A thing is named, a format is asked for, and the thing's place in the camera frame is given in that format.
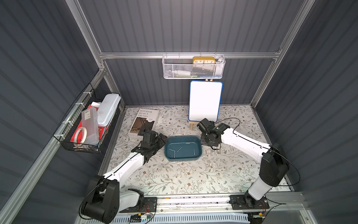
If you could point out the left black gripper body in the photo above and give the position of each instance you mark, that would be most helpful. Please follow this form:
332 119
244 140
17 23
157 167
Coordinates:
156 141

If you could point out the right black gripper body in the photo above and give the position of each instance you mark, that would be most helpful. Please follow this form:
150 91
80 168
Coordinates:
210 137

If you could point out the teal plastic storage tray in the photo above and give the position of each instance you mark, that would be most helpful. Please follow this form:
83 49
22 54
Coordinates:
183 148

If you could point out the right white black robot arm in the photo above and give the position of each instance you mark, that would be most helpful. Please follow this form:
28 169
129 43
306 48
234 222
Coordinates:
273 163

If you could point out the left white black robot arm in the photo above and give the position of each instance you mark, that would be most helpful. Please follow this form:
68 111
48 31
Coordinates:
104 200

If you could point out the wooden easel stand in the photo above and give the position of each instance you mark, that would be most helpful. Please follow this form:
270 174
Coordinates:
192 124

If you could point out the interior design trends book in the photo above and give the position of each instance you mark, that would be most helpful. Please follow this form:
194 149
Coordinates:
146 119

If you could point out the white plastic case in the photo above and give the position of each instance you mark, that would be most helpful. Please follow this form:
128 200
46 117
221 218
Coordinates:
107 109

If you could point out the translucent plastic container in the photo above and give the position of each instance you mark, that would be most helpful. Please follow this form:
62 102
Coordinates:
90 122

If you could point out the white marker pen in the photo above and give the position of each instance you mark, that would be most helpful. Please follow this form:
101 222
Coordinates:
180 73

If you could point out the white tape roll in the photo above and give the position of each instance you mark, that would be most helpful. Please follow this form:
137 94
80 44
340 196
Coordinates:
80 135

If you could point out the yellow clock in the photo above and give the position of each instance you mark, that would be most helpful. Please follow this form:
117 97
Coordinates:
204 60

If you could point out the white board with blue frame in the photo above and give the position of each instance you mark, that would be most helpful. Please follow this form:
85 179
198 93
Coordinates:
204 100

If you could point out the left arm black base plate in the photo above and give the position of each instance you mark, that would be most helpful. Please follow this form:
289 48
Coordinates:
147 204

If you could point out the black wire wall basket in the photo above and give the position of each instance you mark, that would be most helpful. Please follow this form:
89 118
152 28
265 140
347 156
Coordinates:
63 137

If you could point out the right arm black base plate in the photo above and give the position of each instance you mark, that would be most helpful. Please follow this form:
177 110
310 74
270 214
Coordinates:
245 201

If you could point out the white wire mesh basket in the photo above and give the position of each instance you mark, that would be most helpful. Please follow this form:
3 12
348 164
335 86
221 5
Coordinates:
185 63

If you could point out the aluminium front rail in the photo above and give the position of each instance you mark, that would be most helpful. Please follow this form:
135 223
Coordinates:
219 202

